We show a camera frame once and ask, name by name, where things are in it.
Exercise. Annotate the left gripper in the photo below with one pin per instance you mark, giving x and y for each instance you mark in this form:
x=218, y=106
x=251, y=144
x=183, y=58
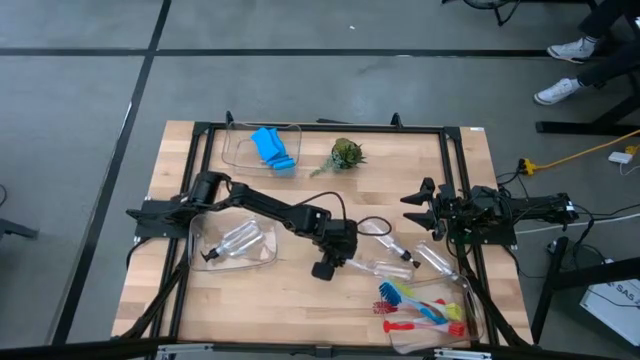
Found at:
x=340, y=240

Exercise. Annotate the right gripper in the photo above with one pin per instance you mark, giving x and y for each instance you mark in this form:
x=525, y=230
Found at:
x=450, y=210

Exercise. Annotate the blue dish brush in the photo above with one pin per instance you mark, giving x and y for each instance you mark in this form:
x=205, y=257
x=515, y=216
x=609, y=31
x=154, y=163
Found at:
x=390, y=295

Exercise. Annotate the red dish brush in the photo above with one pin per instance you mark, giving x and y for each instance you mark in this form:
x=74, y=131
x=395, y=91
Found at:
x=382, y=307
x=395, y=326

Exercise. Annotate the clear plastic bin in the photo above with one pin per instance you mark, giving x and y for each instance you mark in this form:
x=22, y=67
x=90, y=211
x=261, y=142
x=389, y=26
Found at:
x=425, y=345
x=260, y=262
x=235, y=155

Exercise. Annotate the green dish brush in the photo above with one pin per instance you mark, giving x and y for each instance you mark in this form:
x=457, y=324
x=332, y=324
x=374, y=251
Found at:
x=454, y=311

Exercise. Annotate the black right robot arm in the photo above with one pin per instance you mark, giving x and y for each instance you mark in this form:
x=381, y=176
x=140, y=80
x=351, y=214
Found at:
x=530, y=207

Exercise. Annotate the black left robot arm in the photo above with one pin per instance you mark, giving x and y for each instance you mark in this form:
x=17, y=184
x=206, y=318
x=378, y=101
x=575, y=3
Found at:
x=270, y=207

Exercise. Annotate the potted succulent plant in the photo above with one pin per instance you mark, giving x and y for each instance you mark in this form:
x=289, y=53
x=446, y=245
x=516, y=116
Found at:
x=345, y=155

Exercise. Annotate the yellow black power plug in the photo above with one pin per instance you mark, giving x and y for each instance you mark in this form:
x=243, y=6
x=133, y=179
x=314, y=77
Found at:
x=525, y=166

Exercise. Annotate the black stand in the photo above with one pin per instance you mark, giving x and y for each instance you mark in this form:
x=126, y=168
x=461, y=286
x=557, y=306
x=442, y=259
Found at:
x=551, y=285

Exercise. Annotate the black desk base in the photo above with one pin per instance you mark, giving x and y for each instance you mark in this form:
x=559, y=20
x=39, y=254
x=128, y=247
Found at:
x=575, y=128

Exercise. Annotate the person's white shoe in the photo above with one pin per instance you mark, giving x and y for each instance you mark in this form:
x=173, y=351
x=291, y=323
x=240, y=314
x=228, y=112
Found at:
x=555, y=90
x=570, y=48

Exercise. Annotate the white power adapter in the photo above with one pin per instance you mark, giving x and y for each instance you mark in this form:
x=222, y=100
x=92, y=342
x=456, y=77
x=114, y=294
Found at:
x=620, y=157

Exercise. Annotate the black chair base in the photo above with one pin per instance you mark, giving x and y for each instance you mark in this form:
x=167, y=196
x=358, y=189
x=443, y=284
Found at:
x=498, y=17

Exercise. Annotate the white cardboard box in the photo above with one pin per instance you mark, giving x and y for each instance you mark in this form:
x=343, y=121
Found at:
x=615, y=310

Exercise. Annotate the person's leg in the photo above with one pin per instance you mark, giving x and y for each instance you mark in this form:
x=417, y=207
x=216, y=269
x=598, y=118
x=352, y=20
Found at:
x=610, y=62
x=610, y=17

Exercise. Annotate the black furniture foot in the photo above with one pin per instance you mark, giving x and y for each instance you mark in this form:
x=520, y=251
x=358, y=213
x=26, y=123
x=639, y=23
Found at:
x=17, y=229

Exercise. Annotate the black aluminium frame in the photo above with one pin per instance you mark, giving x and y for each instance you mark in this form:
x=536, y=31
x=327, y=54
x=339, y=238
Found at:
x=320, y=128

